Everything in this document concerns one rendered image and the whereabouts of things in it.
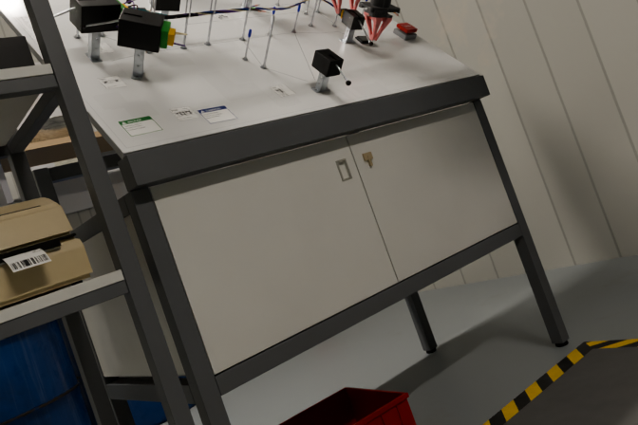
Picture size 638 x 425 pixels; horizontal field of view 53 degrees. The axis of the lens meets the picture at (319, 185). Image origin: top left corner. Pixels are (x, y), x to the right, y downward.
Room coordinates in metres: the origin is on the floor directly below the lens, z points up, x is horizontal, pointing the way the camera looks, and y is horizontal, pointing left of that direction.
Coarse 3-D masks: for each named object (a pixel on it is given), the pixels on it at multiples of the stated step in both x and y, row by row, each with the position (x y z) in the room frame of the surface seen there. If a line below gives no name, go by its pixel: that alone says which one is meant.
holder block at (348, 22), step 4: (344, 12) 1.86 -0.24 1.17; (348, 12) 1.84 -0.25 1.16; (352, 12) 1.85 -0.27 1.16; (356, 12) 1.86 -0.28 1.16; (344, 16) 1.86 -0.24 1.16; (348, 16) 1.84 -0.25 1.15; (352, 16) 1.83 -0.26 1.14; (356, 16) 1.83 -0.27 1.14; (360, 16) 1.84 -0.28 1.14; (364, 16) 1.85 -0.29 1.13; (344, 20) 1.87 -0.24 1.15; (348, 20) 1.85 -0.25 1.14; (352, 20) 1.83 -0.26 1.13; (356, 20) 1.83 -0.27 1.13; (360, 20) 1.84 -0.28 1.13; (364, 20) 1.85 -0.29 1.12; (348, 24) 1.85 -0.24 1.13; (352, 24) 1.84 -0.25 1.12; (356, 24) 1.84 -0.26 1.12; (352, 28) 1.85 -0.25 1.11; (356, 28) 1.86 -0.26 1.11; (360, 28) 1.86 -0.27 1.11
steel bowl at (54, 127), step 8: (48, 120) 3.19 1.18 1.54; (56, 120) 3.21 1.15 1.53; (64, 120) 3.24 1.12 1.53; (48, 128) 3.20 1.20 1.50; (56, 128) 3.22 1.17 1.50; (64, 128) 3.24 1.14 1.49; (40, 136) 3.20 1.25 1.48; (48, 136) 3.21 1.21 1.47; (56, 136) 3.23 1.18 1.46; (64, 136) 3.26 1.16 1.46
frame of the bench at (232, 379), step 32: (512, 192) 1.97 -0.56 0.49; (96, 224) 1.42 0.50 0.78; (160, 224) 1.26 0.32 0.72; (160, 256) 1.25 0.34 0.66; (480, 256) 1.81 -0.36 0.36; (160, 288) 1.25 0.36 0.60; (416, 288) 1.64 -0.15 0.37; (544, 288) 1.96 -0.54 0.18; (192, 320) 1.26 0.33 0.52; (352, 320) 1.49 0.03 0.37; (416, 320) 2.40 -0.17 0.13; (544, 320) 1.98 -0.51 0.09; (192, 352) 1.24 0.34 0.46; (288, 352) 1.37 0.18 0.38; (128, 384) 1.54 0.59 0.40; (192, 384) 1.25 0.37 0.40; (224, 384) 1.27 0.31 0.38; (128, 416) 1.69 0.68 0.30; (224, 416) 1.26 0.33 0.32
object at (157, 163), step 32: (416, 96) 1.74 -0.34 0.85; (448, 96) 1.82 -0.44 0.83; (480, 96) 1.91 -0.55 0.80; (256, 128) 1.40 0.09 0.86; (288, 128) 1.45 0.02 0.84; (320, 128) 1.51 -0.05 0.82; (352, 128) 1.57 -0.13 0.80; (128, 160) 1.21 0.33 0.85; (160, 160) 1.25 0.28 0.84; (192, 160) 1.29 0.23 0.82; (224, 160) 1.33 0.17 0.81; (128, 192) 1.25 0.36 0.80
